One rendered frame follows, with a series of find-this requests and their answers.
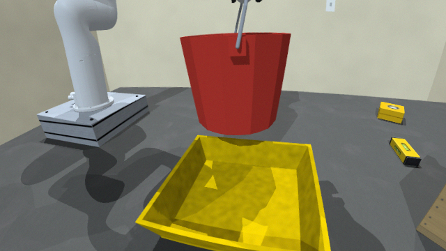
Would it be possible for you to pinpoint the brown wooden crate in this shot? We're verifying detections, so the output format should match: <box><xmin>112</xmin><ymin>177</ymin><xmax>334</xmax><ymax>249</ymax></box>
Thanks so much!
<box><xmin>416</xmin><ymin>184</ymin><xmax>446</xmax><ymax>250</ymax></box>

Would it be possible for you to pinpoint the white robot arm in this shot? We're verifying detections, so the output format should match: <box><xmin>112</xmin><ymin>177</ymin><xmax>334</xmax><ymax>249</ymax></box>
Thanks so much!
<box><xmin>54</xmin><ymin>0</ymin><xmax>117</xmax><ymax>112</ymax></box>

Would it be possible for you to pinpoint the yellow shallow tray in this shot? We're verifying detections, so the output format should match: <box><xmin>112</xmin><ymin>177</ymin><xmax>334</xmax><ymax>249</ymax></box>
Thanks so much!
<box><xmin>136</xmin><ymin>135</ymin><xmax>331</xmax><ymax>251</ymax></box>

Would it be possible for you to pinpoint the yellow spirit level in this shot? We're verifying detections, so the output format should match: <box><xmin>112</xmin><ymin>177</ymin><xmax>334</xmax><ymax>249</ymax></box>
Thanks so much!
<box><xmin>390</xmin><ymin>137</ymin><xmax>422</xmax><ymax>167</ymax></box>

